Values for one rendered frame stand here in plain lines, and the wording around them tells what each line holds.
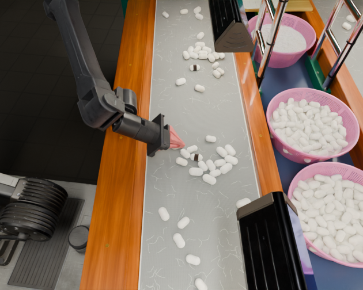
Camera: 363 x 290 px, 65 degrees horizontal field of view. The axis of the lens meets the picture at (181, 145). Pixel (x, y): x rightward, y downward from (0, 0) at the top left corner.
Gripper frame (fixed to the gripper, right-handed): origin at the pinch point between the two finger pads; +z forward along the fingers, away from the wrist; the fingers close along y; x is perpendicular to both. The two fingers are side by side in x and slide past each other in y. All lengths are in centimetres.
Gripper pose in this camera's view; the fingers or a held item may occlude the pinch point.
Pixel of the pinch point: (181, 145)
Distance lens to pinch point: 78.5
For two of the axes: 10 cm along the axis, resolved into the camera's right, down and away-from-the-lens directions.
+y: -0.5, -8.4, 5.3
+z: 7.8, 3.0, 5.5
